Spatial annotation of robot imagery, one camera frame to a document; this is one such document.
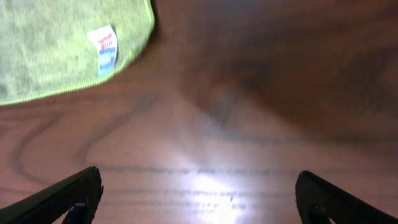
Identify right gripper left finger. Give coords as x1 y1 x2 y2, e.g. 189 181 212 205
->
1 166 103 224

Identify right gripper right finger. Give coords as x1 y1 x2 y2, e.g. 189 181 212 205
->
295 170 397 224

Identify light green microfiber cloth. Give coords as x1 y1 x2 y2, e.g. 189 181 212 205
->
1 0 155 105

